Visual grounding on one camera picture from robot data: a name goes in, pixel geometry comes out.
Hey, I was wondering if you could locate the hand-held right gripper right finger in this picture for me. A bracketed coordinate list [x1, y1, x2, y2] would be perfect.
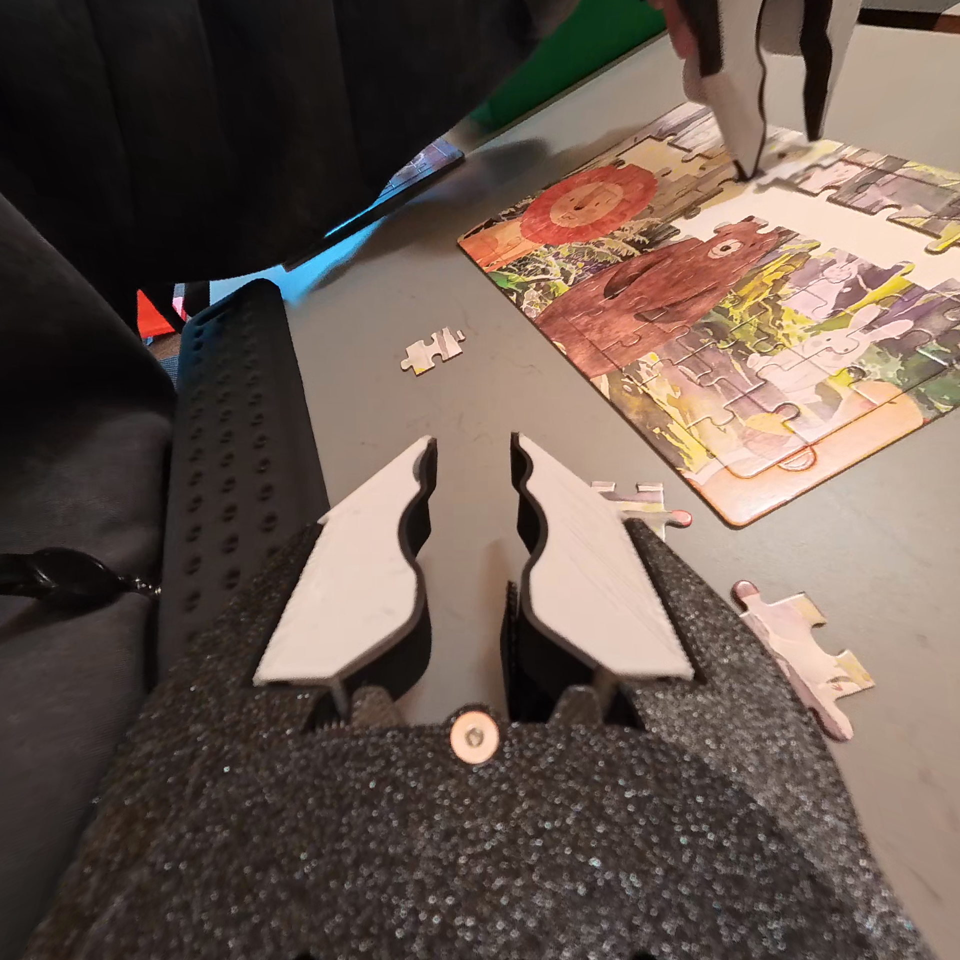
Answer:
[510, 432, 695, 684]

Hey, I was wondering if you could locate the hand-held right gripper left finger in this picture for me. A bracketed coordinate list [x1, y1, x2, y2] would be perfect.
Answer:
[253, 436, 438, 687]

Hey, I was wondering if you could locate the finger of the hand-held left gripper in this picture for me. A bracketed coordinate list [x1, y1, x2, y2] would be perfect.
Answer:
[798, 0, 862, 144]
[681, 0, 768, 181]

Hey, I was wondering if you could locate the white puzzle piece red knob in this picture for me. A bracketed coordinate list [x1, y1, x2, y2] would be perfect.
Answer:
[731, 579, 876, 742]

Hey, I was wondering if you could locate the forest animal jigsaw puzzle board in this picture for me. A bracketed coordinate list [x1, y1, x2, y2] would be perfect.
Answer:
[457, 101, 960, 528]

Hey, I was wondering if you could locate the large white grey puzzle piece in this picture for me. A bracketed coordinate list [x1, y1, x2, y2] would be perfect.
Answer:
[399, 326, 467, 376]

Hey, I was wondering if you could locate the person's left forearm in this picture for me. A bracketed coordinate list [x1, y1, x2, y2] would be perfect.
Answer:
[0, 0, 665, 325]

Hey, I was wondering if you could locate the dark grey desk flap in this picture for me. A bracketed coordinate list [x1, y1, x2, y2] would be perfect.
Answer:
[858, 7, 960, 35]

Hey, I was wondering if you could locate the grey desk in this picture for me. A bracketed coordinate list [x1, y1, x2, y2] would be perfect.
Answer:
[285, 22, 960, 960]

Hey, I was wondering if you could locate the person's left hand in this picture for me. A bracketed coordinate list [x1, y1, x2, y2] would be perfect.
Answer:
[648, 0, 695, 60]

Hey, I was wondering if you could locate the striped puzzle piece red dot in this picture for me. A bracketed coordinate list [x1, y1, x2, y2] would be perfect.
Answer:
[591, 482, 693, 543]

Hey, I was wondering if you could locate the green plastic bin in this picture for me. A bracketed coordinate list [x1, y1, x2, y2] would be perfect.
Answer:
[465, 0, 669, 132]

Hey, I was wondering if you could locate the dark perforated panel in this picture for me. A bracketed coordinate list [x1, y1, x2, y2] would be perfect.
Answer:
[157, 281, 331, 676]

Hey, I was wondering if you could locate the light blue board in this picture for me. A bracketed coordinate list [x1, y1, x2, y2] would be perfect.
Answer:
[283, 141, 466, 273]

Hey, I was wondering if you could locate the person's dark jacket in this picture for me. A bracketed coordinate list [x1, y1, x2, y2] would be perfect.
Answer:
[0, 191, 181, 960]

